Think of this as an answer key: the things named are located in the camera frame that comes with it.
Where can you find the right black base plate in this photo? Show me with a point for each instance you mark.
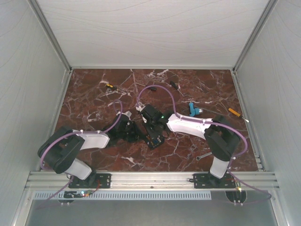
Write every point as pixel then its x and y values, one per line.
pixel 206 180

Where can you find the orange handle screwdriver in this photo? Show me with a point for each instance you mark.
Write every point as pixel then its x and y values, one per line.
pixel 235 112

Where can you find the blue plastic tool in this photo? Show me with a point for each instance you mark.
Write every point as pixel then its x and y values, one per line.
pixel 194 110

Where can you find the slotted grey cable duct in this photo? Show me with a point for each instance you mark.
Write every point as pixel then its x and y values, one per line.
pixel 136 195

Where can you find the yellow black screwdriver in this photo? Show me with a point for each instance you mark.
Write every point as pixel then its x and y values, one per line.
pixel 111 87

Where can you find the black fuse box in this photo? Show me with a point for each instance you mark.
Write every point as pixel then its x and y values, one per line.
pixel 154 141

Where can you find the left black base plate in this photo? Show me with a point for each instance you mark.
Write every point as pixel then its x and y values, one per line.
pixel 100 180

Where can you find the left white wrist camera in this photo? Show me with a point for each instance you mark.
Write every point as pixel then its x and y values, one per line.
pixel 126 116

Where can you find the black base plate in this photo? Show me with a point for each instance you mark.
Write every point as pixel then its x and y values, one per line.
pixel 206 180
pixel 100 180

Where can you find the aluminium mounting rail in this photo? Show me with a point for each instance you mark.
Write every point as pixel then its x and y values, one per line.
pixel 122 180

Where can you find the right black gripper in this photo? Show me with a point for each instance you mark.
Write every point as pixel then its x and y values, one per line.
pixel 146 125

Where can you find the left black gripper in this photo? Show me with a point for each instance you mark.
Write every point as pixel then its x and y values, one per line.
pixel 136 133

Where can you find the silver wrench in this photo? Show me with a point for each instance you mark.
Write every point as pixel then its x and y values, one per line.
pixel 203 156

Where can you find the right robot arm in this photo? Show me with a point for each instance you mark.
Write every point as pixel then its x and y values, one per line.
pixel 222 141

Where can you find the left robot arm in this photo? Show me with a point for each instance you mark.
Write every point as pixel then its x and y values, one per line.
pixel 60 151

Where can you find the black screwdriver right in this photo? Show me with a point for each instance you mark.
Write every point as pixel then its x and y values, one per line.
pixel 176 87

